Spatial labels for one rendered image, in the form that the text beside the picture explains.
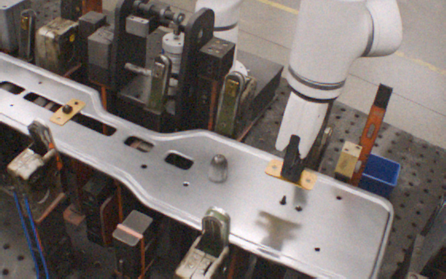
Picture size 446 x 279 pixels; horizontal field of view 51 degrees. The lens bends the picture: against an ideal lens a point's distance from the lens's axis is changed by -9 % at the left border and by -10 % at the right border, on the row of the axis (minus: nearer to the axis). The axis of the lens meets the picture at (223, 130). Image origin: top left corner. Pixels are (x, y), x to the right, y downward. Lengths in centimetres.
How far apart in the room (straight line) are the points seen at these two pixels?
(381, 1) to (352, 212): 39
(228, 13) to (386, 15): 70
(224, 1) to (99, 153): 57
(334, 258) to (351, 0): 42
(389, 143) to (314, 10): 101
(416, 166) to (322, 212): 71
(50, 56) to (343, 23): 74
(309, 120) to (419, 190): 82
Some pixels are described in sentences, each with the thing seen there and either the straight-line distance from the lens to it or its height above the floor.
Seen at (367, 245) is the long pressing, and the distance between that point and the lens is 87.
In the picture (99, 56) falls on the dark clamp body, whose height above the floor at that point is 104.
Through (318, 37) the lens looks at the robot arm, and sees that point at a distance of 64.
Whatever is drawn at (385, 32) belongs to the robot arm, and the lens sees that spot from 68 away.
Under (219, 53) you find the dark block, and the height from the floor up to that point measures 112.
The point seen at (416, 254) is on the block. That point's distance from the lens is 89.
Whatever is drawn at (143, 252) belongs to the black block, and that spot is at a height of 95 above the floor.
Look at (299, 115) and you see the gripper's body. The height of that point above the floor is 122.
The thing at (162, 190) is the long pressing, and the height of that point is 100.
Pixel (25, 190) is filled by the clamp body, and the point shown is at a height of 101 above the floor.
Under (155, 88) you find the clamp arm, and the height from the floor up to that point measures 103.
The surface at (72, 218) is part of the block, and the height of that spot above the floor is 70.
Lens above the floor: 164
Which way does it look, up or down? 40 degrees down
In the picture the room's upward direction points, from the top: 8 degrees clockwise
